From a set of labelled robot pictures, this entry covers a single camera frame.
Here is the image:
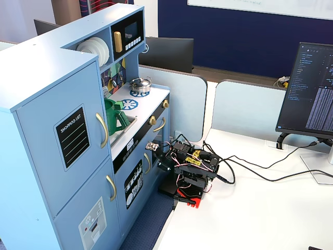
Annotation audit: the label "silver monitor stand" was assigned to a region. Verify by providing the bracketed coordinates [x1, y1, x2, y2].
[300, 137, 333, 186]

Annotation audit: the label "blue fridge door shopping list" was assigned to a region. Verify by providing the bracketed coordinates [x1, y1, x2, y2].
[15, 60, 110, 217]

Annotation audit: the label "blue toy oven door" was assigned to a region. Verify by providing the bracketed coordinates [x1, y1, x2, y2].
[145, 105, 170, 167]

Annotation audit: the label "green plastic pitcher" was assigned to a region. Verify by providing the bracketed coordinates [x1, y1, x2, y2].
[104, 97, 130, 136]

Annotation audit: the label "white toy plate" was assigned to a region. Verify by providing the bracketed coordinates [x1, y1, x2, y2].
[88, 36, 110, 65]
[76, 39, 105, 66]

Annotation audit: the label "blue toy kitchen body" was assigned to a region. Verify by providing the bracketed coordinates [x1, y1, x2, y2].
[0, 4, 172, 250]

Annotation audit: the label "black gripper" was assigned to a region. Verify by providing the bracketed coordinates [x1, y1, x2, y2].
[152, 141, 193, 172]

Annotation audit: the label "black monitor back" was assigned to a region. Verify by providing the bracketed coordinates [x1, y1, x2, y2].
[33, 19, 61, 36]

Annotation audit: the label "red table clamp base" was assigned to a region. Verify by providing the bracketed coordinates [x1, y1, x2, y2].
[172, 186, 207, 209]

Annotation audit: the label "monitor showing dark code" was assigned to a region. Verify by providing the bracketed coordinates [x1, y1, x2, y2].
[275, 42, 333, 138]

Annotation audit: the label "grey toy sink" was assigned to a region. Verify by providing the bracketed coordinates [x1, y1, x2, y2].
[108, 115, 138, 149]

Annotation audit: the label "silver toy pot with lid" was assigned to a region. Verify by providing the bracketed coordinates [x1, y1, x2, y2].
[129, 76, 153, 94]

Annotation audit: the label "blue freezer door ice dispenser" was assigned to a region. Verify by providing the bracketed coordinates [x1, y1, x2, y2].
[53, 155, 122, 250]

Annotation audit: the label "blue woven carpet mat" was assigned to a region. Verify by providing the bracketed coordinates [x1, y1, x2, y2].
[120, 191, 179, 250]

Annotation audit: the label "blue dishwasher cabinet door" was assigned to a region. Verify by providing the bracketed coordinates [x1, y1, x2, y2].
[113, 139, 155, 236]

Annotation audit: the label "black toy microwave door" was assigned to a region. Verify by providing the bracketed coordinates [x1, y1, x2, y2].
[111, 10, 145, 61]

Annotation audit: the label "yellow and white plug bundle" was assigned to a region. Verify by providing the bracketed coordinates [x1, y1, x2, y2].
[273, 76, 290, 89]

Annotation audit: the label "black monitor with Dell logo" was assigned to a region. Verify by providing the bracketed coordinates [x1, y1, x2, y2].
[138, 36, 195, 74]

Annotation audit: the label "white whiteboard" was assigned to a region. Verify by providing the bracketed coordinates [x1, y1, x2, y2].
[187, 0, 333, 21]

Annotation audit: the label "long black cable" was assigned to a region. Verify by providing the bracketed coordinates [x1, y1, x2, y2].
[218, 140, 319, 169]
[202, 140, 333, 185]

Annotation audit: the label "pale blue desk divider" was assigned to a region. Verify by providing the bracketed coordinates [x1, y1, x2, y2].
[138, 64, 208, 143]
[211, 79, 287, 143]

